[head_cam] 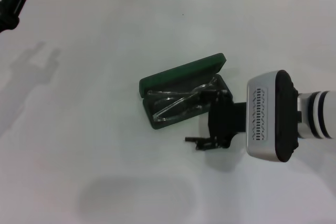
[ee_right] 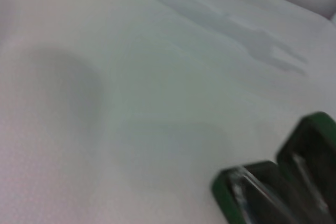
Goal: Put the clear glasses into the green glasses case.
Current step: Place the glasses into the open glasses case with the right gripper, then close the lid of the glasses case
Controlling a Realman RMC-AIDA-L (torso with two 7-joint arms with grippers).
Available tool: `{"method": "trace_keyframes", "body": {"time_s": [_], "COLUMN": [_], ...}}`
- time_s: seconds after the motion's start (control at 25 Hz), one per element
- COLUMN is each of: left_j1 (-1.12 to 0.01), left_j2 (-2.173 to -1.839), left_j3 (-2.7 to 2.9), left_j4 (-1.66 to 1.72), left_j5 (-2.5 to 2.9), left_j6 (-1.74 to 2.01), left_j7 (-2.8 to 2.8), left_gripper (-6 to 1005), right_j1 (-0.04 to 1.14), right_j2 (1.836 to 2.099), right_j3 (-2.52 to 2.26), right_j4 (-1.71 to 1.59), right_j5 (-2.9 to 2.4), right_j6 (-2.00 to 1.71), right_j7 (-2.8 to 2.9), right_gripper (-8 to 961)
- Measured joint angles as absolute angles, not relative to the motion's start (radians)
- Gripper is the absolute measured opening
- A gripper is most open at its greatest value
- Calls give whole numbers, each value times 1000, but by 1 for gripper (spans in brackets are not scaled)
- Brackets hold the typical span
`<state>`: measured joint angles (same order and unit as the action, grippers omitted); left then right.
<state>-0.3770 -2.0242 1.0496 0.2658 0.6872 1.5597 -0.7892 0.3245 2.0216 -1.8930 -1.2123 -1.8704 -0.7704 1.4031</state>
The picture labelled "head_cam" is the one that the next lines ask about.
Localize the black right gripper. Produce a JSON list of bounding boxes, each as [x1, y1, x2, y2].
[[184, 89, 248, 152]]

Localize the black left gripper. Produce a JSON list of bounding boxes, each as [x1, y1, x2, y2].
[[0, 0, 35, 34]]

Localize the clear white glasses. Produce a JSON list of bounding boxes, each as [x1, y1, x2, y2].
[[145, 76, 220, 123]]

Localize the green glasses case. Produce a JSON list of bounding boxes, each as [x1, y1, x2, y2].
[[138, 52, 232, 130]]

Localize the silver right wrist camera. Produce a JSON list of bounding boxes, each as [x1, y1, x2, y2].
[[246, 70, 300, 163]]

